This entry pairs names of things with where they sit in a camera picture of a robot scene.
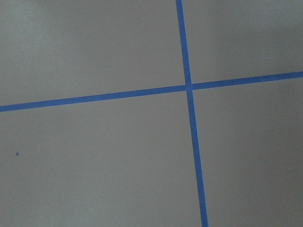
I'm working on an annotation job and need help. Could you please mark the blue tape grid lines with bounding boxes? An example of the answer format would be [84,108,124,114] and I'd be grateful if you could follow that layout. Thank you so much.
[0,0,303,227]

